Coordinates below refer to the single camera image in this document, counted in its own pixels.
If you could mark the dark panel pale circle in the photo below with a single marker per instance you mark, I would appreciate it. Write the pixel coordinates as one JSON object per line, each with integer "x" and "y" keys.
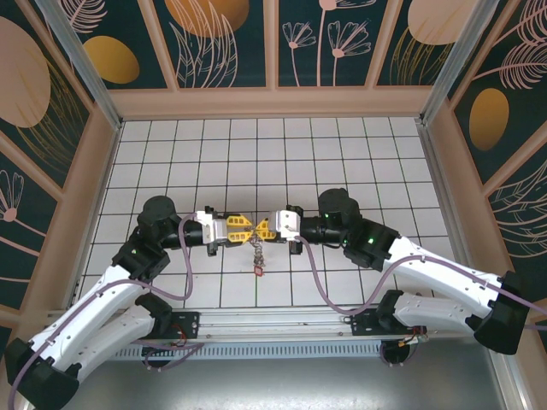
{"x": 427, "y": 21}

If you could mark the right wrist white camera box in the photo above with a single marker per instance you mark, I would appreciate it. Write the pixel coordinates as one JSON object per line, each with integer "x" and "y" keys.
{"x": 287, "y": 224}

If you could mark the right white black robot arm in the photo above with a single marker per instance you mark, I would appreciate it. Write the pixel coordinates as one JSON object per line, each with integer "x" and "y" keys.
{"x": 444, "y": 265}

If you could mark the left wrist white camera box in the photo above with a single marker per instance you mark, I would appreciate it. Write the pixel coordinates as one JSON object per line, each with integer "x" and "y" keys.
{"x": 209, "y": 226}

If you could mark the dark panel orange circle leaves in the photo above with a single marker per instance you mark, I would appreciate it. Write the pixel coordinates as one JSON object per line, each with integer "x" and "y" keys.
{"x": 252, "y": 51}

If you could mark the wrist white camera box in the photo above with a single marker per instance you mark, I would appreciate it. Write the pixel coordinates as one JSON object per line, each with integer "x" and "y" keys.
{"x": 287, "y": 224}
{"x": 209, "y": 226}

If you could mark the dark panel oval and fern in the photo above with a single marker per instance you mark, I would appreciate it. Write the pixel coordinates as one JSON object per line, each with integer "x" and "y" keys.
{"x": 521, "y": 128}

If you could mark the dark panel single flower outline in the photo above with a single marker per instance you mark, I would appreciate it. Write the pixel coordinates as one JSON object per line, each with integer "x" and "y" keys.
{"x": 25, "y": 256}

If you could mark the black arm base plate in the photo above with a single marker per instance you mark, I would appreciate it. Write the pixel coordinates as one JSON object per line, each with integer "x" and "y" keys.
{"x": 188, "y": 322}
{"x": 363, "y": 324}

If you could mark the grey metal base sheet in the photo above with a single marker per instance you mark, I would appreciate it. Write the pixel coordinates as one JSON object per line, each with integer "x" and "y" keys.
{"x": 278, "y": 384}

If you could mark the dark panel small orange oval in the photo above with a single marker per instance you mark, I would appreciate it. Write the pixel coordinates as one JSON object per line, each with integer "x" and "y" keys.
{"x": 145, "y": 42}

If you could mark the dark panel pink leaf outlines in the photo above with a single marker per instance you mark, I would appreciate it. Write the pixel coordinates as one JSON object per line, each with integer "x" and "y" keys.
{"x": 525, "y": 256}

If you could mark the aluminium side rail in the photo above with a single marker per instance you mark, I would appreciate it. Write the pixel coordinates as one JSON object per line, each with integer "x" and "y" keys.
{"x": 440, "y": 192}

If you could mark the aluminium mounting rail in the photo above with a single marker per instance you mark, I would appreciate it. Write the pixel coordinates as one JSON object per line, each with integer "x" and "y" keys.
{"x": 265, "y": 322}

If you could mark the red key tag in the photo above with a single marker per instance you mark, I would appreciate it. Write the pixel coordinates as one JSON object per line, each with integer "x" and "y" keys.
{"x": 259, "y": 271}

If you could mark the dark panel pink flower outlines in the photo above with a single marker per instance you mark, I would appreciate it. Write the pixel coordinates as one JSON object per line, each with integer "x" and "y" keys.
{"x": 312, "y": 64}

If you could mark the aluminium corner post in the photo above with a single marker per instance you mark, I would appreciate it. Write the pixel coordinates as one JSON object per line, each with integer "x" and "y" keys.
{"x": 81, "y": 64}
{"x": 453, "y": 64}

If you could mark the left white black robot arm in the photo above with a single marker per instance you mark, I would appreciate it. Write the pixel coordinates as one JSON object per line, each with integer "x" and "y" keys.
{"x": 107, "y": 329}

